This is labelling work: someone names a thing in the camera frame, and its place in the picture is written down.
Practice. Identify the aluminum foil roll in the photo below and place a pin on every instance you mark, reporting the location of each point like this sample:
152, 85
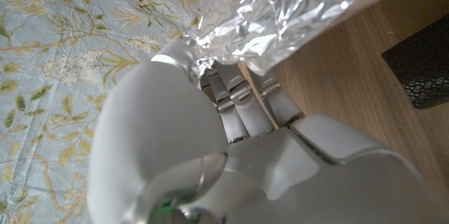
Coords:
273, 17

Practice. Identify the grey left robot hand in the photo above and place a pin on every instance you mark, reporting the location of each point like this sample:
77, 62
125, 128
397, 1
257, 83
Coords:
280, 175

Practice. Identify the black textured package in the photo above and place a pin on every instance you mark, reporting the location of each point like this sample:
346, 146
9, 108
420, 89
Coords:
422, 66

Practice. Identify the floral printed backdrop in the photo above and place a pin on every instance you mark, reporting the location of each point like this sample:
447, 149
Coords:
52, 76

